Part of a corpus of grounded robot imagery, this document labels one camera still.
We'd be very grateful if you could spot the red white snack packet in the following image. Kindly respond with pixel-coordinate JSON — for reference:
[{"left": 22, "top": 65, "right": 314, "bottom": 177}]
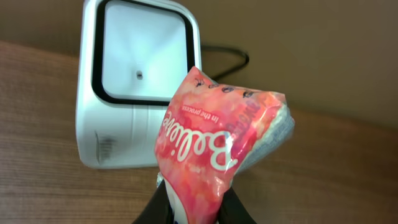
[{"left": 154, "top": 67, "right": 294, "bottom": 223}]

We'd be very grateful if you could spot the white barcode scanner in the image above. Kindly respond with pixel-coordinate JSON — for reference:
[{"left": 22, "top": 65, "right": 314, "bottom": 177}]
[{"left": 75, "top": 0, "right": 201, "bottom": 169}]

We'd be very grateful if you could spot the black scanner cable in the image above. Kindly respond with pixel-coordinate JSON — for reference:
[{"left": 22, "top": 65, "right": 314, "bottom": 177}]
[{"left": 200, "top": 45, "right": 251, "bottom": 82}]

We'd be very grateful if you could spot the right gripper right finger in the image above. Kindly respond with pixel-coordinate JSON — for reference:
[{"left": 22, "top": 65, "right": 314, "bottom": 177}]
[{"left": 217, "top": 188, "right": 257, "bottom": 224}]

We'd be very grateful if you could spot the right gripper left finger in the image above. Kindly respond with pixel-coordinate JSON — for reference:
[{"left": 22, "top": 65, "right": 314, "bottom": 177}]
[{"left": 132, "top": 180, "right": 174, "bottom": 224}]

